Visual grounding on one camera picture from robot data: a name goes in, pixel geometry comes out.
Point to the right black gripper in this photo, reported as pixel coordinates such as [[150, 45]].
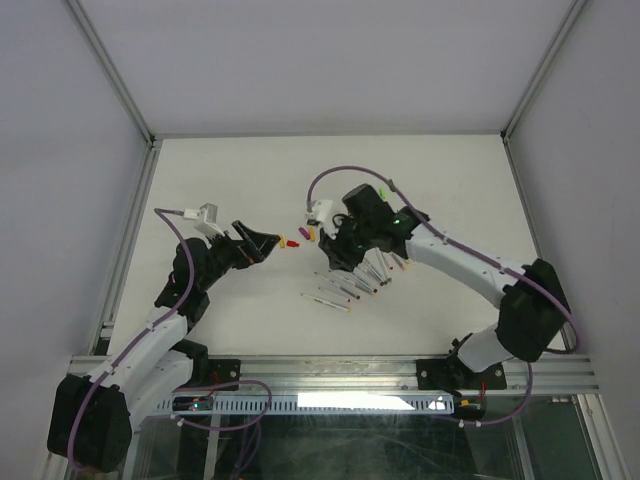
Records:
[[338, 257]]

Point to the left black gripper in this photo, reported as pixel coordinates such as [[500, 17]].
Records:
[[253, 246]]

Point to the purple pen cap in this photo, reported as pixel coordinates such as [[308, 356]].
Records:
[[304, 233]]

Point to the red square-cap pen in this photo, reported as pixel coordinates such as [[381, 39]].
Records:
[[387, 262]]

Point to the yellow pen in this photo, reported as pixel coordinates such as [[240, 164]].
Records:
[[403, 264]]

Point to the purple cap marker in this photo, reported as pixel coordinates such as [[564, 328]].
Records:
[[347, 290]]

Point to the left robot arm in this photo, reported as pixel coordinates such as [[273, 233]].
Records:
[[95, 415]]

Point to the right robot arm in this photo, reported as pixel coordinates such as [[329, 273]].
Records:
[[529, 298]]

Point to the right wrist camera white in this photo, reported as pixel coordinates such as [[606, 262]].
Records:
[[320, 214]]

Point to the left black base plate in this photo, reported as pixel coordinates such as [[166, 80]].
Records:
[[211, 372]]

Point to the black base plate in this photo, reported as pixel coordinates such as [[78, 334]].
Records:
[[211, 372], [450, 375]]

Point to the aluminium front rail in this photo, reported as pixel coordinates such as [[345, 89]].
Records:
[[551, 375]]

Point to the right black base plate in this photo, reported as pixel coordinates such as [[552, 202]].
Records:
[[450, 375]]

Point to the white slotted cable duct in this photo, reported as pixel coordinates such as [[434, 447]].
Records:
[[309, 403]]

